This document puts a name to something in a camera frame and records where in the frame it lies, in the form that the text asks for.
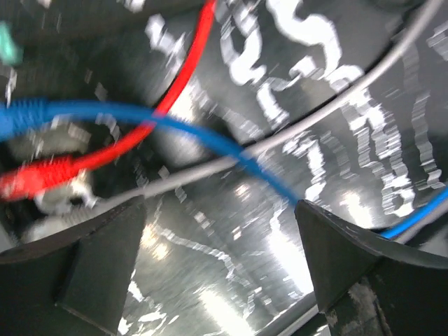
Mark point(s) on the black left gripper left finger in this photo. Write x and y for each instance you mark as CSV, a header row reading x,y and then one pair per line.
x,y
73,282

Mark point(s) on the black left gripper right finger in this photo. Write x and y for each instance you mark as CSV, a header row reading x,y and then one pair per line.
x,y
365,284

